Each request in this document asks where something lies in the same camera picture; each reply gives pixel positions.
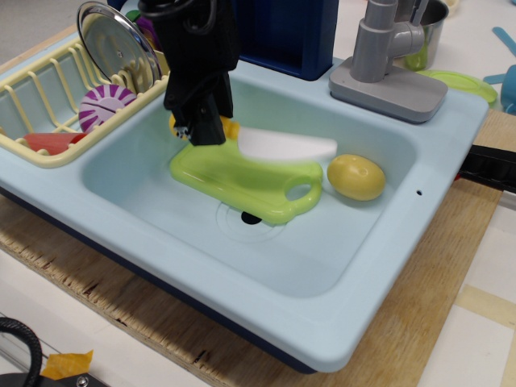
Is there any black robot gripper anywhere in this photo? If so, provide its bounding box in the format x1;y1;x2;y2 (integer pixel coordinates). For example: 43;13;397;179
139;1;239;146

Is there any yellow handled white toy knife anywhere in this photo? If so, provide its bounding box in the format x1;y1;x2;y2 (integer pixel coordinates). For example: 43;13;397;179
185;115;338;163

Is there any green plastic cutting board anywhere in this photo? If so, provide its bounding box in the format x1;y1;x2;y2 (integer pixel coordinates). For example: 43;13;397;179
169;140;323;224

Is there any purple toy eggplant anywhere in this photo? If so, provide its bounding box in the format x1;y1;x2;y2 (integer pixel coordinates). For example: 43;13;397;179
125;10;162;52

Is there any steel pot lid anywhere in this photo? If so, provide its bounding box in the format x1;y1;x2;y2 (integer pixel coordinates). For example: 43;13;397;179
77;1;162;93

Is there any dark blue plastic box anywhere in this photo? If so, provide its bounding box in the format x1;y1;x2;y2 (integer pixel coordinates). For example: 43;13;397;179
232;0;339;81

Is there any purple white toy plate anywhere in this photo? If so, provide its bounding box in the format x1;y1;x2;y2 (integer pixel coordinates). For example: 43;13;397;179
78;84;137;133

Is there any grey toy faucet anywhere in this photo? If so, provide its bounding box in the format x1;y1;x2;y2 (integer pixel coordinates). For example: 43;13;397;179
328;0;448;124

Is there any yellow toy potato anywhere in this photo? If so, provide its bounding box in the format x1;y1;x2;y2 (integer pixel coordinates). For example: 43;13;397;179
327;154;386;202

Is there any cream plastic dish rack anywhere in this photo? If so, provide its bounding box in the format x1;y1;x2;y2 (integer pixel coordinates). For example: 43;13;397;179
1;30;169;168

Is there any red toy piece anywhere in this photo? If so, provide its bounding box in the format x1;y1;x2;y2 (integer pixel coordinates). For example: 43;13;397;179
23;132;86;156

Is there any light blue toy sink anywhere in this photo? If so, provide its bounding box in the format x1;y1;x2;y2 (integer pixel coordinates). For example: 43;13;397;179
1;62;488;372

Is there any steel pot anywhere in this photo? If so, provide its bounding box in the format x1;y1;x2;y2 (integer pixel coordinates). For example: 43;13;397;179
401;0;448;71

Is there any green translucent plate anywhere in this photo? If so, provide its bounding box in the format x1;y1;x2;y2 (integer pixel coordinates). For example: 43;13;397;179
417;70;498;105

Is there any black clamp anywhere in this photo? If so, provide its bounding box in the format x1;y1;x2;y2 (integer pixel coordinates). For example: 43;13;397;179
456;145;515;194

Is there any blue plastic utensil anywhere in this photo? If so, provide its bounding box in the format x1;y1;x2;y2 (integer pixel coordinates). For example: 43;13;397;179
492;27;516;56

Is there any yellow tape piece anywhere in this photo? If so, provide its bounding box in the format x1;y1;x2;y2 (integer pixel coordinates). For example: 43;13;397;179
40;350;94;381

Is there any black cable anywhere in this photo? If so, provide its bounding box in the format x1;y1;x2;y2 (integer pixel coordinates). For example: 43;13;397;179
0;317;44;387

